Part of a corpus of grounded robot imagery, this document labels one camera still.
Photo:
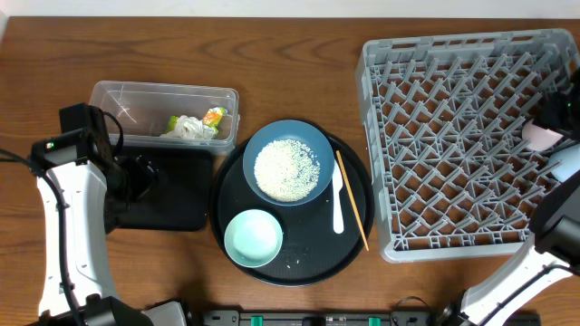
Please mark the round black serving tray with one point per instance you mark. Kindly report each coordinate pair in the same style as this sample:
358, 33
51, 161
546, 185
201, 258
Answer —
311, 251

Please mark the blue plate with rice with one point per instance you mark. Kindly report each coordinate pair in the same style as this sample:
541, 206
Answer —
288, 163

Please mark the green bowl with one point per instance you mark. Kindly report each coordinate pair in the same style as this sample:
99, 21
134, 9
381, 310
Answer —
253, 238

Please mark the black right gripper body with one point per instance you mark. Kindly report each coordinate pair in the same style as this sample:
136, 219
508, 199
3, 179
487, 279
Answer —
565, 111

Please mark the black rectangular tray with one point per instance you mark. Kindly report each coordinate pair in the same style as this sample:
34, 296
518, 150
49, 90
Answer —
180, 198

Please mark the black aluminium rail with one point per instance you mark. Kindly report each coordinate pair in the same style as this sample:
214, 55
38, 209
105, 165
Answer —
234, 318

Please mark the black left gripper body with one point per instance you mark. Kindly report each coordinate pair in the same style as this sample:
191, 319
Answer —
134, 177

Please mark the light blue cup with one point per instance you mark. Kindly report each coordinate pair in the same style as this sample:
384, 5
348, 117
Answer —
567, 163

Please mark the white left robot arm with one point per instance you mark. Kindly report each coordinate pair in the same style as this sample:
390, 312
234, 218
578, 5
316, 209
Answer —
79, 178

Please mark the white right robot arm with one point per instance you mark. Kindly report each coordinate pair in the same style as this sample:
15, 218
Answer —
549, 255

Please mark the white paper napkin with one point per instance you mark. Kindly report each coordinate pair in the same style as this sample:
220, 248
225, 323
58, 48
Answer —
184, 127

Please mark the wooden chopstick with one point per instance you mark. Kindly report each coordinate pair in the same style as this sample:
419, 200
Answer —
346, 182

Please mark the pink cup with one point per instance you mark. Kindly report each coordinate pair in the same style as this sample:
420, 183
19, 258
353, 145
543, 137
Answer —
538, 138

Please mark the yellow green snack wrapper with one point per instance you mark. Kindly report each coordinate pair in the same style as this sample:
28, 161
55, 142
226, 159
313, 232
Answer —
213, 116

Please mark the grey plastic dishwasher rack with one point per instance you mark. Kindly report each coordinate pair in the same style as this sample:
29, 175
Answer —
443, 116

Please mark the white plastic spoon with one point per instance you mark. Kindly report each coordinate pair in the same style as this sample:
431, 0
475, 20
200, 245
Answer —
337, 182

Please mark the clear plastic waste bin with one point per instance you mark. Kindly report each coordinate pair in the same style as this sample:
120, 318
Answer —
144, 111

